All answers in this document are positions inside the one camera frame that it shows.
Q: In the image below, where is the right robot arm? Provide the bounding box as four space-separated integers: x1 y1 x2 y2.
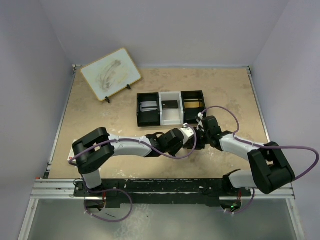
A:
196 113 296 195

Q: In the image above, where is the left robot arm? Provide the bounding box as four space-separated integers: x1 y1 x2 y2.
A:
68 124 198 191

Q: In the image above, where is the gold card in bin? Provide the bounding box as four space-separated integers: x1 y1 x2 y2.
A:
184 99 203 109

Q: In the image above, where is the black card in bin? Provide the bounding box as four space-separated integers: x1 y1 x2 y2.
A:
161 100 179 110

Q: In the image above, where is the silver cards stack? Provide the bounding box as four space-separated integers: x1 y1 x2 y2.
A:
139 101 158 112

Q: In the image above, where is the right black tray bin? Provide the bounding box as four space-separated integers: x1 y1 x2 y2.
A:
181 90 206 125

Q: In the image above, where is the black tray bin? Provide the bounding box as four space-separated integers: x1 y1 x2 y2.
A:
136 92 161 127
181 90 206 125

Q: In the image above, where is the middle white tray bin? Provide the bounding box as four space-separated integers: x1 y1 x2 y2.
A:
159 91 184 126

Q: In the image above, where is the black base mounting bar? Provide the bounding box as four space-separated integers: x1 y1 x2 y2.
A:
74 178 252 208

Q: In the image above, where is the left black tray bin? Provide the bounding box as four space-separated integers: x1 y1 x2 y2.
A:
136 92 161 127

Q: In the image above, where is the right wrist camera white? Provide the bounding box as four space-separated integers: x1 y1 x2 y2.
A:
196 112 205 132

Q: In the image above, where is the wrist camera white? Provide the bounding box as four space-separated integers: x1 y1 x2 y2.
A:
196 112 205 132
179 123 197 145

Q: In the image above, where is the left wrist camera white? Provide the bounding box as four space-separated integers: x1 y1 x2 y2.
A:
179 123 197 145

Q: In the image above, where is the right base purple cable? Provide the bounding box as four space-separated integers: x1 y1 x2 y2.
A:
223 187 256 216

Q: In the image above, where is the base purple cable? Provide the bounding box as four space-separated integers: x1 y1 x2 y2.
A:
83 187 135 223
223 187 256 216

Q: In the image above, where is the whiteboard with yellow frame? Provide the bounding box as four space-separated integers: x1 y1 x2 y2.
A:
80 47 142 102

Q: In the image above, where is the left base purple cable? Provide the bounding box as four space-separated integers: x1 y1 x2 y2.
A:
83 187 135 223

